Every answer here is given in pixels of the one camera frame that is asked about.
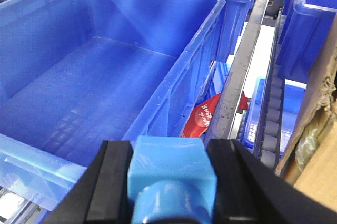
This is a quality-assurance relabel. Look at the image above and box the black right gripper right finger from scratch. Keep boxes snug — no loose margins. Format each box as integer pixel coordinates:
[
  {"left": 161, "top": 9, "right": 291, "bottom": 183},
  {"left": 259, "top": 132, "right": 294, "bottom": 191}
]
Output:
[{"left": 206, "top": 139, "right": 336, "bottom": 223}]

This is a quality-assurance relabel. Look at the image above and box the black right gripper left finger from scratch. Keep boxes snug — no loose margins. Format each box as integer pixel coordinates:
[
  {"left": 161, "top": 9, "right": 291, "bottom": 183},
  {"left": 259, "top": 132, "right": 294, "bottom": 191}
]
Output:
[{"left": 43, "top": 141, "right": 133, "bottom": 223}]

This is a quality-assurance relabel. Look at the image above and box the blue block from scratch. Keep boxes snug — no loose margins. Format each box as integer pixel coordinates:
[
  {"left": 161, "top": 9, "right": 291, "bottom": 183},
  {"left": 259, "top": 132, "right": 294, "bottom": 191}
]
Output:
[{"left": 127, "top": 136, "right": 217, "bottom": 223}]

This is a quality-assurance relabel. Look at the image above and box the roller conveyor track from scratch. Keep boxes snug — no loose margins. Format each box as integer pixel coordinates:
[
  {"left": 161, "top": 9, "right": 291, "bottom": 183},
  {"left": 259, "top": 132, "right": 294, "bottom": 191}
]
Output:
[{"left": 253, "top": 6, "right": 285, "bottom": 171}]

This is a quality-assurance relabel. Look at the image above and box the large blue bin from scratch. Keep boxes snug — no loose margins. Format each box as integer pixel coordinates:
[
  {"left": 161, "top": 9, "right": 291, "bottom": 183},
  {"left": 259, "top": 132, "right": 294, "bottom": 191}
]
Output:
[{"left": 1, "top": 0, "right": 225, "bottom": 210}]

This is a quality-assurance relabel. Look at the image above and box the blue bin right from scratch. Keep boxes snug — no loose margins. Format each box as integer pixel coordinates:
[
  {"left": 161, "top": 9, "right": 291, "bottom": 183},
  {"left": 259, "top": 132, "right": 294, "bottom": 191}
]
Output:
[{"left": 276, "top": 0, "right": 336, "bottom": 83}]

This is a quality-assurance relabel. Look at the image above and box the torn cardboard box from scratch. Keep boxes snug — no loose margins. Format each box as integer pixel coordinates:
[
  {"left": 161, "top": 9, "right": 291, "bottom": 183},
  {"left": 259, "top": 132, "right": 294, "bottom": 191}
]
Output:
[{"left": 275, "top": 22, "right": 336, "bottom": 211}]

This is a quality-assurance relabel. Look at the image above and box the red snack bag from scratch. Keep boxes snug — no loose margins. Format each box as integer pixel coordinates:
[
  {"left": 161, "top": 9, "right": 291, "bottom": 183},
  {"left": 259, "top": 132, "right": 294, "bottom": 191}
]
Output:
[{"left": 179, "top": 92, "right": 249, "bottom": 139}]

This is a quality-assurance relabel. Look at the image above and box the lower blue tray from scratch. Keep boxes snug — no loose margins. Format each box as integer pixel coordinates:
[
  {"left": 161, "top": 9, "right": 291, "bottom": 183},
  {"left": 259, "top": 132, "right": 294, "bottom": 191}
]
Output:
[{"left": 240, "top": 77, "right": 306, "bottom": 156}]

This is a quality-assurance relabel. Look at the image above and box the steel conveyor rail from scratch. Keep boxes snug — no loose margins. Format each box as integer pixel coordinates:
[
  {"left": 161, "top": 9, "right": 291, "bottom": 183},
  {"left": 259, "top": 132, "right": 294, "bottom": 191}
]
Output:
[{"left": 203, "top": 0, "right": 269, "bottom": 146}]

